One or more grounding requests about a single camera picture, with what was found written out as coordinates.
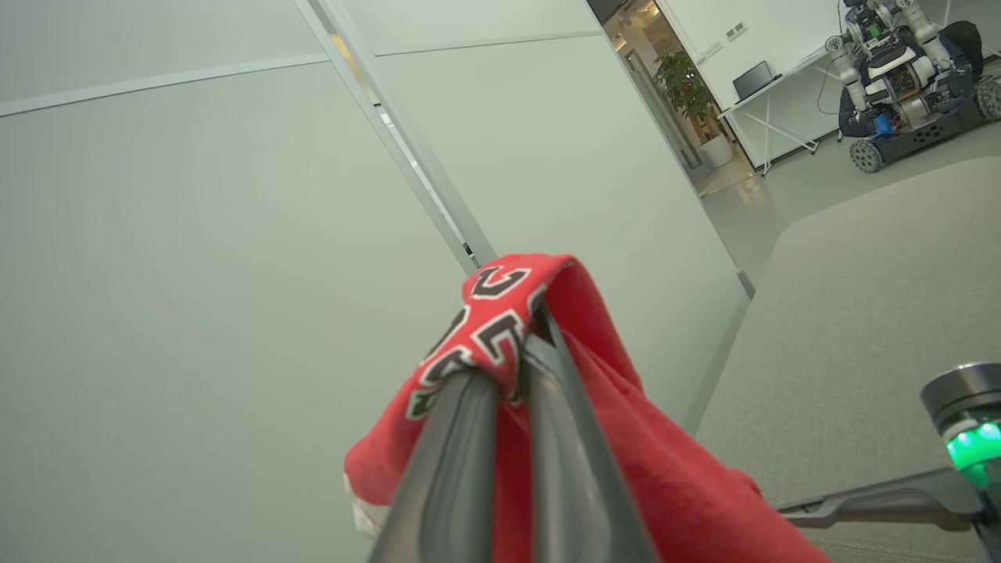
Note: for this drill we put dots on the grey wall socket plate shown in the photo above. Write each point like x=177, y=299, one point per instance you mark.
x=735, y=31

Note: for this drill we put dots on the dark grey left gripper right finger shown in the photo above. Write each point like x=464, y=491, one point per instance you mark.
x=571, y=485

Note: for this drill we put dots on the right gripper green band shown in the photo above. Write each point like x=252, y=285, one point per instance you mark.
x=974, y=407

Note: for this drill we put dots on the white wheeled robot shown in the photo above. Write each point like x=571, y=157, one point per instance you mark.
x=907, y=78

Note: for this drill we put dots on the white plant pot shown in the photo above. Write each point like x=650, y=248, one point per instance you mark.
x=715, y=151

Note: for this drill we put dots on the white wall switch plate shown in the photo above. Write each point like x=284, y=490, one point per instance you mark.
x=710, y=50

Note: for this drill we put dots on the white trestle table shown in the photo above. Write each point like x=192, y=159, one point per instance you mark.
x=770, y=102

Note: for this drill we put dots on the dark laptop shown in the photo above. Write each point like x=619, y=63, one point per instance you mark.
x=754, y=80

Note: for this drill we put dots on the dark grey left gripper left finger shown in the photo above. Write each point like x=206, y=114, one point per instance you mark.
x=450, y=485

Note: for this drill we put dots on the green indoor plant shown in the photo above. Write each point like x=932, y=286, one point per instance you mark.
x=684, y=86

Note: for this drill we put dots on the red garment with black letters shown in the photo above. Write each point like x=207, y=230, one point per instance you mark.
x=672, y=477

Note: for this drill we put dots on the black office chair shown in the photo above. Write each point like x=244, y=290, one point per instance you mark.
x=963, y=43

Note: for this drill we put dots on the aluminium partition post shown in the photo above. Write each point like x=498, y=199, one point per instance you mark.
x=399, y=133

